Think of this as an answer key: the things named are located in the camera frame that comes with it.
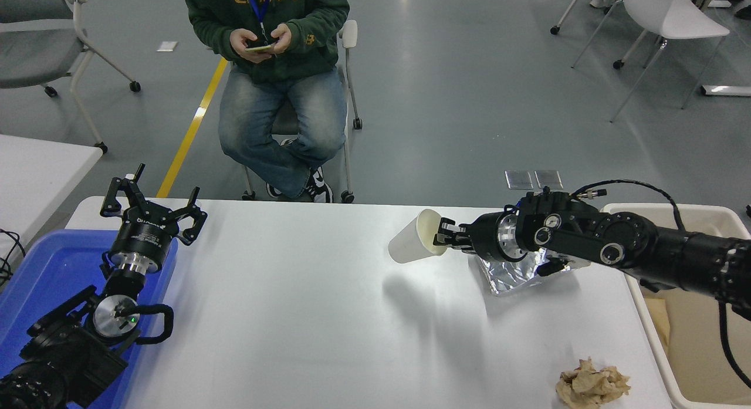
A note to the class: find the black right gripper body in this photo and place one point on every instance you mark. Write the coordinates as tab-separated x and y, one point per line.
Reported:
484	236

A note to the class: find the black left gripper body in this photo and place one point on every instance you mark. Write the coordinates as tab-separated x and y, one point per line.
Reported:
144	236

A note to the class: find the silver foil tray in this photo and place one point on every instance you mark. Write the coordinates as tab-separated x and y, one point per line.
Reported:
510	277

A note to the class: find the white paper cup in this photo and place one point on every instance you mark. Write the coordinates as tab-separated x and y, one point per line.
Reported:
410	244

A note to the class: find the gold smartphone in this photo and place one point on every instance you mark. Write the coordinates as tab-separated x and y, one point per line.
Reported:
261	47

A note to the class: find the tan paper ball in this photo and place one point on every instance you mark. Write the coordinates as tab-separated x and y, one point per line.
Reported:
592	385

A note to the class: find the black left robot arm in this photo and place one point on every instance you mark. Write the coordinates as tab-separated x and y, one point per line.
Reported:
70	353

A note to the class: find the person's right hand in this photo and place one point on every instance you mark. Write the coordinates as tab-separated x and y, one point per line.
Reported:
240	42

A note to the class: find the person's left hand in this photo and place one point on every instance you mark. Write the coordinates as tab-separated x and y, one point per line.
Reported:
283	38

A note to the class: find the silver floor plate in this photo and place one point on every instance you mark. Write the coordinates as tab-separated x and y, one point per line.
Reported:
519	180
548	179

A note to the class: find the white side table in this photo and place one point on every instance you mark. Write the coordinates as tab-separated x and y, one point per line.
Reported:
35	180

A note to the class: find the blue plastic tray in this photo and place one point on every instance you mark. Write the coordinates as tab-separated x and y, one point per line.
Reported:
47	268

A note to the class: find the grey padded wheeled chair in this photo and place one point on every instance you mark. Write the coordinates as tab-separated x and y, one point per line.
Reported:
35	51

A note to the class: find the person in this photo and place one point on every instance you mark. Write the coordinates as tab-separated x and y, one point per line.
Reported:
293	22

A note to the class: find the chair with caster legs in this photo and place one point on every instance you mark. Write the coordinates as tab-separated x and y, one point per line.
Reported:
555	30

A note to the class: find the large pale plastic bin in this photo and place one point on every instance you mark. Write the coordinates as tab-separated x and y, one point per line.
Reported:
692	350

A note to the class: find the silver metal floor bar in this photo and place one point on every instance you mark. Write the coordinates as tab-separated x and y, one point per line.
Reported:
727	91

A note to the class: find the white shell chair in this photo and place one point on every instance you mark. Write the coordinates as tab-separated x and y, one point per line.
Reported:
675	16

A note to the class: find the dark shoe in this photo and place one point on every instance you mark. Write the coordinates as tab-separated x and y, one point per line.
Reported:
744	16

